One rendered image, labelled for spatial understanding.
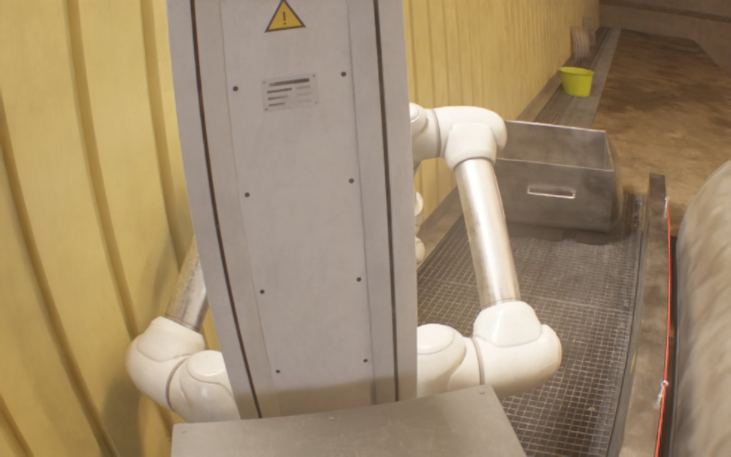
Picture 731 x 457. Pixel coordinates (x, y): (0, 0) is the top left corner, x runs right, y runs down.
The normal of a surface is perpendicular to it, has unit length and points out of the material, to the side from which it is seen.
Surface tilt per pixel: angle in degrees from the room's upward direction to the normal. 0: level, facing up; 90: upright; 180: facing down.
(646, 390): 2
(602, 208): 90
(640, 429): 0
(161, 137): 90
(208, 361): 6
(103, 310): 90
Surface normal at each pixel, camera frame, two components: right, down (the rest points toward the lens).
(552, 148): -0.33, 0.44
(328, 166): 0.16, 0.43
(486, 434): -0.07, -0.89
